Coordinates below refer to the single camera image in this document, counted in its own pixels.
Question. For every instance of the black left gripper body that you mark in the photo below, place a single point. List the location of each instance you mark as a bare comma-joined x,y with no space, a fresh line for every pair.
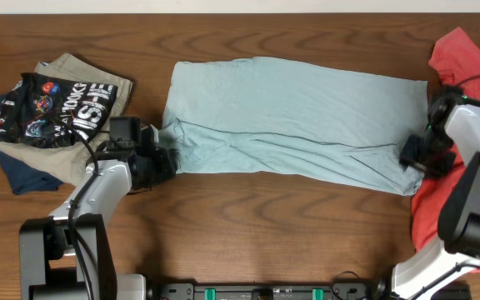
165,162

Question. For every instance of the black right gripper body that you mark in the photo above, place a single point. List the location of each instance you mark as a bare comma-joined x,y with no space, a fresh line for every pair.
415,152

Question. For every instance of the light blue t-shirt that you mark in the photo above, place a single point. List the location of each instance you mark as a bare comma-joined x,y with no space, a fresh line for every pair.
266,114

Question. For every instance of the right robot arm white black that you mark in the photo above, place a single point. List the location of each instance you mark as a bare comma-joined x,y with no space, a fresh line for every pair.
453,129

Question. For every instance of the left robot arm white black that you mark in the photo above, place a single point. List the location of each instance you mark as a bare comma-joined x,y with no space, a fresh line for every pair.
66,255

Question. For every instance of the beige folded garment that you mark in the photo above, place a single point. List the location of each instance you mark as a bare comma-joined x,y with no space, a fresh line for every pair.
68,163

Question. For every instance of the red t-shirt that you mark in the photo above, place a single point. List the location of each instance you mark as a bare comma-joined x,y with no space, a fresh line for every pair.
455,57

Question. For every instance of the black printed folded shirt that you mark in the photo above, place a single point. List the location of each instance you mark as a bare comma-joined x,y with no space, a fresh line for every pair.
49,112

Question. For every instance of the navy folded garment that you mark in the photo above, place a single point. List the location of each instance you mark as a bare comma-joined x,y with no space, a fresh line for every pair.
24,179

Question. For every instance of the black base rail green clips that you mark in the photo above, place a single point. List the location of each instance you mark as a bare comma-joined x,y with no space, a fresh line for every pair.
346,285

